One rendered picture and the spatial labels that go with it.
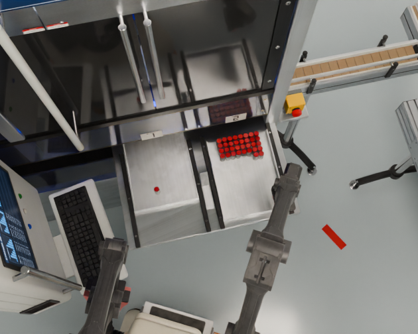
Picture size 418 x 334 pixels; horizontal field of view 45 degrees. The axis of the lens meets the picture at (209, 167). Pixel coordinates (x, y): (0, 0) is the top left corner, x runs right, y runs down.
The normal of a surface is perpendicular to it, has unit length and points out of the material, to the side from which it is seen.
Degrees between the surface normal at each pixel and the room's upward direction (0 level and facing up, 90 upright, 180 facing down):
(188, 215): 0
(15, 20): 90
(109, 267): 41
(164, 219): 0
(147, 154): 0
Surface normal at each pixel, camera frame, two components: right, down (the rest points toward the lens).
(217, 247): 0.00, -0.31
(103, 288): 0.22, -0.82
